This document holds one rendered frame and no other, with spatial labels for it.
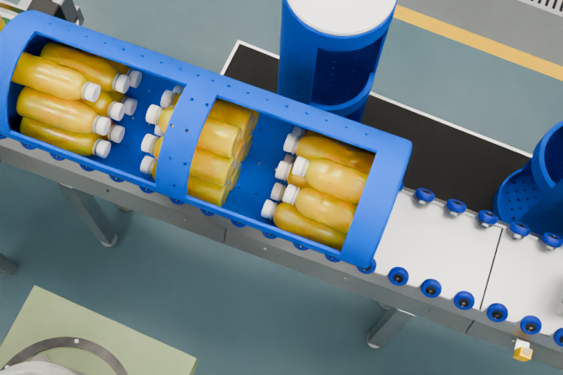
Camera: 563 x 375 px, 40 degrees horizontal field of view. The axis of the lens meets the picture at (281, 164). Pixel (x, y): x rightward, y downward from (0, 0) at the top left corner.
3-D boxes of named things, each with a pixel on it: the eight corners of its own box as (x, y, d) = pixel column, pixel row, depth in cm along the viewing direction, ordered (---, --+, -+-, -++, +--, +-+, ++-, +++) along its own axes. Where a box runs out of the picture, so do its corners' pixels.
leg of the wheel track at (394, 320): (380, 351, 257) (415, 318, 199) (364, 344, 258) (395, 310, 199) (385, 334, 259) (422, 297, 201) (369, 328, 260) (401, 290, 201)
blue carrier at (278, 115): (362, 277, 171) (374, 259, 144) (9, 146, 180) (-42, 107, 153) (402, 161, 178) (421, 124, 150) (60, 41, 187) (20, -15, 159)
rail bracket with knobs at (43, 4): (54, 53, 193) (43, 33, 184) (28, 44, 194) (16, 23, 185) (71, 22, 197) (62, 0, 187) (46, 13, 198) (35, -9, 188)
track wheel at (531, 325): (545, 324, 163) (544, 318, 165) (524, 316, 164) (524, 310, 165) (536, 339, 165) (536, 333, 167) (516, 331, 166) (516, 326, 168)
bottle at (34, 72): (10, 86, 166) (85, 112, 164) (0, 69, 160) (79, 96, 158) (25, 60, 169) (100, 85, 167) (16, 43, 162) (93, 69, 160)
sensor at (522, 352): (524, 362, 169) (532, 359, 164) (512, 357, 169) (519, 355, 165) (533, 329, 172) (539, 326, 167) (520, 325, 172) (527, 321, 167)
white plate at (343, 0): (261, -6, 185) (261, -3, 186) (357, 54, 180) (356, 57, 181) (327, -80, 194) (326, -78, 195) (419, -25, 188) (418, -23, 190)
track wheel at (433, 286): (444, 287, 165) (445, 281, 167) (424, 279, 166) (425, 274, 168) (436, 302, 168) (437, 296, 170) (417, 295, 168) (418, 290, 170)
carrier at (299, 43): (259, 138, 268) (326, 183, 262) (260, -3, 186) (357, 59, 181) (306, 79, 277) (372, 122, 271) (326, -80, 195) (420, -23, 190)
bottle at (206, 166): (227, 187, 165) (150, 160, 167) (238, 157, 165) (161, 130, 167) (221, 187, 158) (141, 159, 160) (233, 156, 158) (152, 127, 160)
